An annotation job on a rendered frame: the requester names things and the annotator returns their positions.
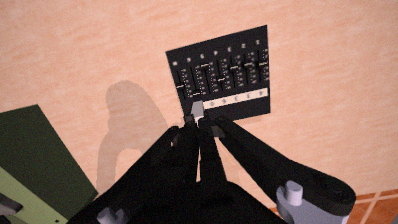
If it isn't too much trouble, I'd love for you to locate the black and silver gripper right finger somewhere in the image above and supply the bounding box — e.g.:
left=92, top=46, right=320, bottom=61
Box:
left=197, top=101, right=357, bottom=224

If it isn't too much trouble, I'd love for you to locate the black lighting desk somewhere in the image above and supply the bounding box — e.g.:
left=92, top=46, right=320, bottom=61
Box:
left=165, top=25, right=271, bottom=121

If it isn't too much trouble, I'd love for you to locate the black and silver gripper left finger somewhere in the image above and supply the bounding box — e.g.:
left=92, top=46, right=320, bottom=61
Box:
left=66, top=101, right=200, bottom=224

